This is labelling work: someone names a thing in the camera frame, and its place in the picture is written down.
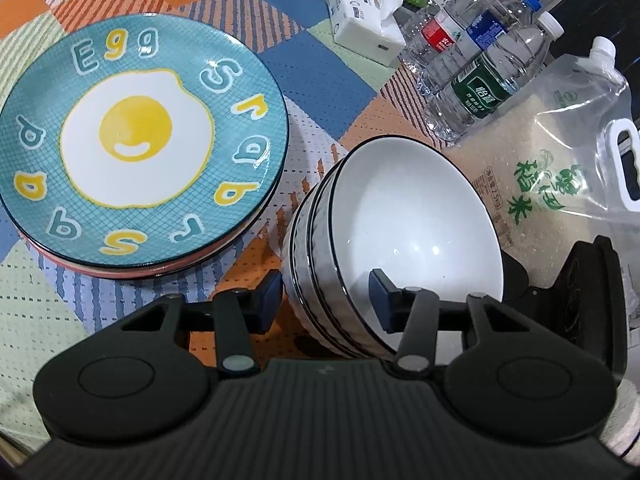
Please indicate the patchwork tablecloth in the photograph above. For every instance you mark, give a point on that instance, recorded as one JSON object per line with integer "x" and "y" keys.
{"x": 325, "y": 90}

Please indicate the red label water bottle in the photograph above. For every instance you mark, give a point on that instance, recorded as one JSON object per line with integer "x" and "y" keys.
{"x": 437, "y": 30}

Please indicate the green label water bottle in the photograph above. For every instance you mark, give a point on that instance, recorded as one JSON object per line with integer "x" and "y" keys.
{"x": 475, "y": 92}

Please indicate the white rabbit carrot plate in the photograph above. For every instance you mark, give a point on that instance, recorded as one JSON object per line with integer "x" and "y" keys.
{"x": 100, "y": 269}

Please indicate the clear rice bag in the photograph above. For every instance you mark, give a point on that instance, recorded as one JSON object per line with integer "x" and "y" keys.
{"x": 545, "y": 160}

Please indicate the white ribbed bowl black rim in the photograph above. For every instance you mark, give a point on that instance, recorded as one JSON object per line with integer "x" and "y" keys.
{"x": 415, "y": 210}
{"x": 309, "y": 240}
{"x": 295, "y": 280}

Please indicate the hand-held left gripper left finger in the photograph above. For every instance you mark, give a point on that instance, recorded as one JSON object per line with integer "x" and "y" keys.
{"x": 271, "y": 305}

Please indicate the white tissue pack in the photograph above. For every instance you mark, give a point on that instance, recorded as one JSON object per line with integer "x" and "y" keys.
{"x": 360, "y": 25}

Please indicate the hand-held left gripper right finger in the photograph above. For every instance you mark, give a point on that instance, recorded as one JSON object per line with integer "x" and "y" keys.
{"x": 381, "y": 305}

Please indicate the blue label water bottle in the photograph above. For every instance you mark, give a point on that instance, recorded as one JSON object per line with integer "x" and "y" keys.
{"x": 482, "y": 27}

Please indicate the blue fried egg plate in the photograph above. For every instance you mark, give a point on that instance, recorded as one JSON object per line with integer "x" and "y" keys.
{"x": 140, "y": 135}

